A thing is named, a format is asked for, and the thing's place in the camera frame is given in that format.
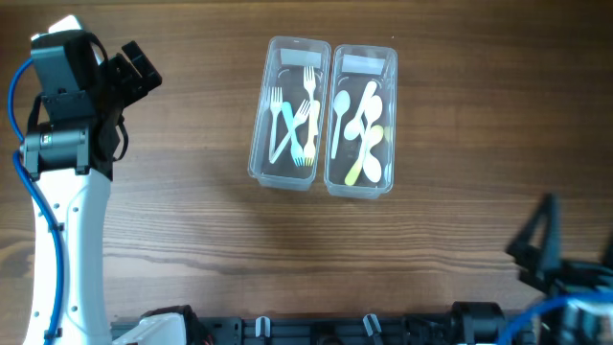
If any left clear plastic container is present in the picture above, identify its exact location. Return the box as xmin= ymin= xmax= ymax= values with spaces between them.
xmin=248 ymin=36 xmax=331 ymax=191

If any white plastic spoon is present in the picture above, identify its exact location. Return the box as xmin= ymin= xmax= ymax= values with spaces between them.
xmin=363 ymin=126 xmax=384 ymax=183
xmin=344 ymin=80 xmax=377 ymax=141
xmin=330 ymin=90 xmax=351 ymax=159
xmin=359 ymin=95 xmax=383 ymax=163

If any white plastic fork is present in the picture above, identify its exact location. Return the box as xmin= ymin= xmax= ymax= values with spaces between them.
xmin=269 ymin=87 xmax=283 ymax=162
xmin=304 ymin=66 xmax=316 ymax=142
xmin=269 ymin=100 xmax=310 ymax=166
xmin=282 ymin=100 xmax=309 ymax=167

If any blue right cable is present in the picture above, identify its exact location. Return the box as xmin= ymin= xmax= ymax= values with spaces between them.
xmin=495 ymin=290 xmax=613 ymax=345

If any right clear plastic container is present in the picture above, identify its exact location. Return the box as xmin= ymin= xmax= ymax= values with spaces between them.
xmin=324 ymin=44 xmax=398 ymax=199

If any clear plastic container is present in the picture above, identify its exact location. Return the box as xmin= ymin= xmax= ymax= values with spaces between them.
xmin=324 ymin=44 xmax=398 ymax=199
xmin=248 ymin=36 xmax=331 ymax=191

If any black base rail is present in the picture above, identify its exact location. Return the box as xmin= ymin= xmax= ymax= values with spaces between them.
xmin=108 ymin=310 xmax=528 ymax=345

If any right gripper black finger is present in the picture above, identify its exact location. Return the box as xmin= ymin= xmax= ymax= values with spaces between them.
xmin=506 ymin=194 xmax=561 ymax=278
xmin=601 ymin=233 xmax=613 ymax=268

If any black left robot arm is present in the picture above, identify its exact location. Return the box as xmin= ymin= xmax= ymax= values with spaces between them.
xmin=13 ymin=15 xmax=162 ymax=344

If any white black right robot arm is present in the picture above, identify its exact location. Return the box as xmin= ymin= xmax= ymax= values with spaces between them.
xmin=447 ymin=194 xmax=612 ymax=344

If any yellow plastic spoon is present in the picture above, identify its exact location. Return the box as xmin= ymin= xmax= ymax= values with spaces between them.
xmin=344 ymin=150 xmax=363 ymax=186

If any yellow plastic fork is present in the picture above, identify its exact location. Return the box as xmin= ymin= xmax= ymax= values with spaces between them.
xmin=304 ymin=101 xmax=320 ymax=166

